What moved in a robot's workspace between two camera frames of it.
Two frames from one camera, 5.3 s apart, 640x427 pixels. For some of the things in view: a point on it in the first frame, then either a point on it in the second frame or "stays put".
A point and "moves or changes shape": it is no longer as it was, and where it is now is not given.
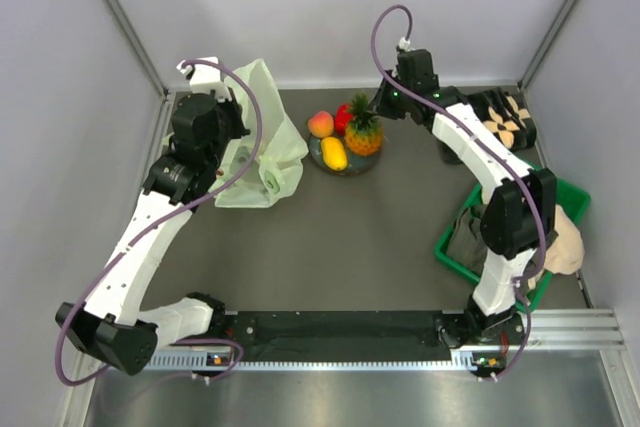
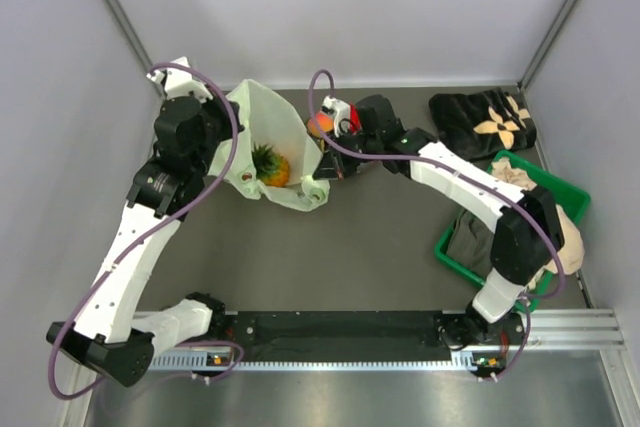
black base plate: [333, 329] stays put
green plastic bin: [444, 256] stays put
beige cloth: [565, 255] stays put
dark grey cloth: [466, 246] stays put
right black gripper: [381, 106] → [329, 168]
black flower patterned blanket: [507, 115] stays put
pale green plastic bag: [280, 167] moves or changes shape
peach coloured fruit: [321, 124] stays put
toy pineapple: [363, 135] moves or changes shape
